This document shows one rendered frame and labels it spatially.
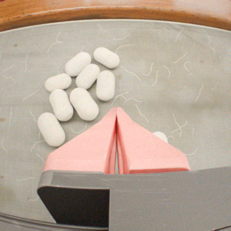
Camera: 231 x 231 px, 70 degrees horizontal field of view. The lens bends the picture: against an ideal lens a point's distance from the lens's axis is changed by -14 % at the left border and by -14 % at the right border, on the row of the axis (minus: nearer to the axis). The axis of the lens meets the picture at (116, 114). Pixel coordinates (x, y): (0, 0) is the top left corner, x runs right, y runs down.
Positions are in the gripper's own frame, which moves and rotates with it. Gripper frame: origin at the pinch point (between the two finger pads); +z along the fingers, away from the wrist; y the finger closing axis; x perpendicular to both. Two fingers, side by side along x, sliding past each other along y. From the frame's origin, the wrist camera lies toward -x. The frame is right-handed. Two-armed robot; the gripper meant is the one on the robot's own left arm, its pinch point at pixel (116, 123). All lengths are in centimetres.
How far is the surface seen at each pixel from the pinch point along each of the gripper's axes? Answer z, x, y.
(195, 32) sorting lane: 16.2, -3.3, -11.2
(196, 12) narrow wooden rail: 16.0, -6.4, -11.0
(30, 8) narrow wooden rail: 16.9, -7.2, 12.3
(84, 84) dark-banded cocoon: 8.2, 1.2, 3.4
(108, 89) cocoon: 7.4, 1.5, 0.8
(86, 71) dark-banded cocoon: 9.0, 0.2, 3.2
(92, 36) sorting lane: 15.0, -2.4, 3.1
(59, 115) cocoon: 5.4, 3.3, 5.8
